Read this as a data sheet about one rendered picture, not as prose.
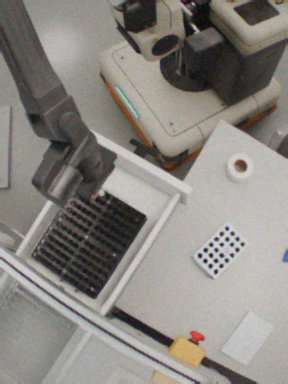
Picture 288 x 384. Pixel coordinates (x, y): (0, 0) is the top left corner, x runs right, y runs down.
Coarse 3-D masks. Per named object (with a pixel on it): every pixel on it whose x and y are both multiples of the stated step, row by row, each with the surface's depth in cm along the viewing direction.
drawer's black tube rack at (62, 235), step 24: (72, 216) 90; (96, 216) 93; (120, 216) 93; (48, 240) 89; (72, 240) 89; (96, 240) 92; (120, 240) 91; (48, 264) 91; (72, 264) 90; (96, 264) 87; (96, 288) 89
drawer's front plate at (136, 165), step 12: (108, 144) 91; (120, 156) 92; (132, 156) 90; (132, 168) 95; (144, 168) 89; (156, 168) 89; (156, 180) 92; (168, 180) 88; (168, 192) 96; (180, 192) 90
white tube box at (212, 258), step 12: (228, 228) 100; (216, 240) 101; (228, 240) 99; (240, 240) 97; (204, 252) 100; (216, 252) 97; (228, 252) 97; (240, 252) 97; (204, 264) 96; (216, 264) 96; (228, 264) 96; (216, 276) 95
